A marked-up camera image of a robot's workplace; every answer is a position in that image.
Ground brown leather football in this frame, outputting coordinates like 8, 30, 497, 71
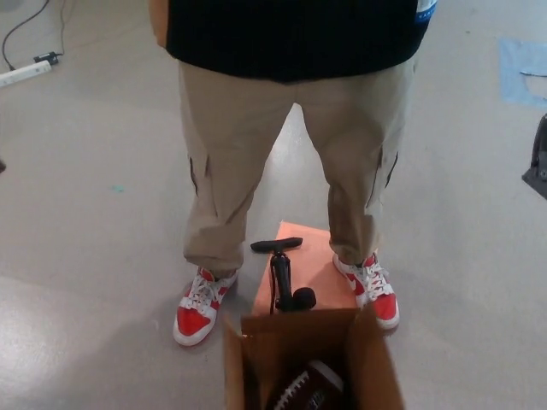
264, 359, 345, 410

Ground black shirt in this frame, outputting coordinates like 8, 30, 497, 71
165, 0, 429, 83

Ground thin black cable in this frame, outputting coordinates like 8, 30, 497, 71
2, 0, 67, 72

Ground brown cardboard box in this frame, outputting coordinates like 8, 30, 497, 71
221, 302, 405, 410

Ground person right forearm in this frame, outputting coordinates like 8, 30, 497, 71
146, 0, 169, 49

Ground blue white badge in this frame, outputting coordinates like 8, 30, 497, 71
415, 0, 438, 20

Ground black hand air pump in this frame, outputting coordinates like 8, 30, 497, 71
250, 236, 319, 315

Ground blue floor tape patch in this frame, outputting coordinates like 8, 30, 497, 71
498, 37, 547, 108

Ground khaki cargo pants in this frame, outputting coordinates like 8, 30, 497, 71
176, 54, 418, 279

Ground white power strip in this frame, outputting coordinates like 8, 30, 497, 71
0, 60, 54, 89

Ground red white sneaker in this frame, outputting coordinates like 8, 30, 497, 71
172, 266, 238, 348
332, 252, 400, 331

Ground orange flat board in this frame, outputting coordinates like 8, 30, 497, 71
251, 220, 358, 318

